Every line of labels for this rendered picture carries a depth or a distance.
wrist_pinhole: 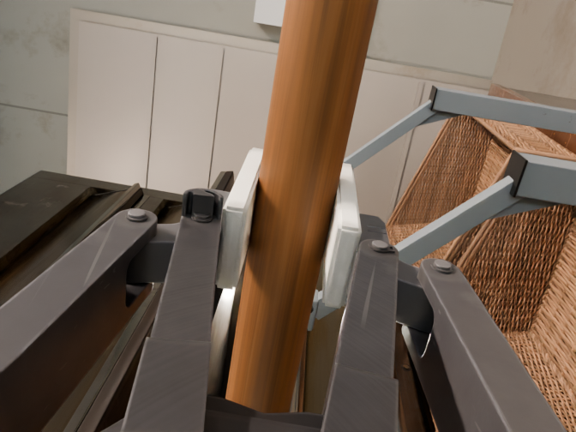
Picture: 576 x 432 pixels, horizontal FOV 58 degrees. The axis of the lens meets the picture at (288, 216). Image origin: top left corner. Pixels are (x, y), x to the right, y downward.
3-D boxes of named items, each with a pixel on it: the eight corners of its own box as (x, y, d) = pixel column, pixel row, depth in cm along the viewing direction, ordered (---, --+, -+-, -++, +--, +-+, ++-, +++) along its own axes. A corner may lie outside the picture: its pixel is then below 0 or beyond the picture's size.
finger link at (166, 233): (206, 297, 16) (107, 280, 15) (232, 227, 20) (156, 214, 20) (211, 253, 15) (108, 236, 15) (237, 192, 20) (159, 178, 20)
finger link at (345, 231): (339, 226, 16) (363, 231, 16) (336, 161, 23) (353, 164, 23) (321, 307, 17) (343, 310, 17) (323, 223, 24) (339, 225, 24)
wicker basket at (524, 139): (513, 340, 131) (405, 322, 131) (460, 242, 182) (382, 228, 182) (588, 158, 111) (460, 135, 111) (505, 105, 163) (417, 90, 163)
